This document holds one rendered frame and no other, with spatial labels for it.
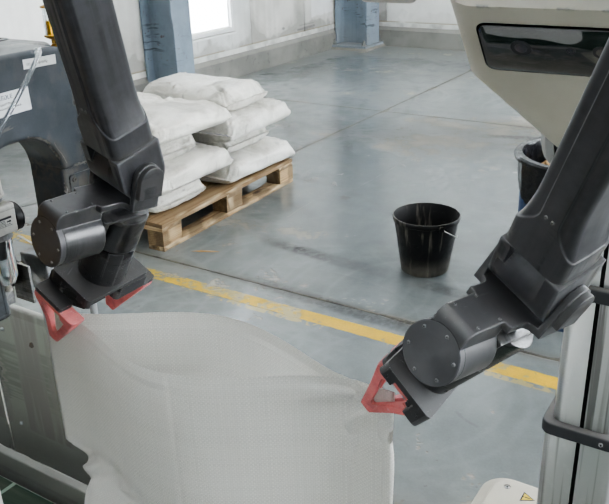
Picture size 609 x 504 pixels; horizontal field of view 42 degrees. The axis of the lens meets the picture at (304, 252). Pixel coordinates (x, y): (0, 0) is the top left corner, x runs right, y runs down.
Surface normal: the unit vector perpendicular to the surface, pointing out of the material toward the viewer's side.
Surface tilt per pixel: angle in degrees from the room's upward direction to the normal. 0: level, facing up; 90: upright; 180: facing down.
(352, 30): 90
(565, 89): 130
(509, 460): 0
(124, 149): 106
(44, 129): 90
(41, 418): 90
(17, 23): 90
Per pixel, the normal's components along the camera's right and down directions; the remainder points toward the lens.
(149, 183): 0.74, 0.46
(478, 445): -0.03, -0.92
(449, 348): -0.69, 0.12
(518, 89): -0.39, 0.86
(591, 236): 0.55, 0.60
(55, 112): 0.84, 0.19
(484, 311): 0.37, -0.72
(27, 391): -0.54, 0.35
